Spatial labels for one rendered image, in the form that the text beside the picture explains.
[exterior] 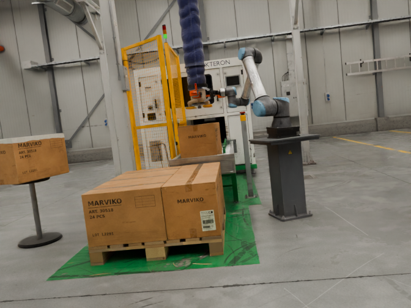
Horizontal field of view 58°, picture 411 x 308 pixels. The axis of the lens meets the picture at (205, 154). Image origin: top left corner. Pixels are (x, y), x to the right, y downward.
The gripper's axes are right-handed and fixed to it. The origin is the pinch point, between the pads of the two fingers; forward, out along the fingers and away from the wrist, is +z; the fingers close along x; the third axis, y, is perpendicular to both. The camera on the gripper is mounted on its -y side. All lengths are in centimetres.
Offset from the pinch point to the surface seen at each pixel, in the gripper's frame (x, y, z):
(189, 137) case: -44.1, -4.4, 18.5
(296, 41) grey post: 91, 268, -162
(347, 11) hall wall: 270, 858, -455
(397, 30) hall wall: 191, 852, -609
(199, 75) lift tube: 22.7, 17.9, 1.6
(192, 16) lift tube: 86, 16, 1
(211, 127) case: -35.8, -6.4, -6.9
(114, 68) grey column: 49, 63, 107
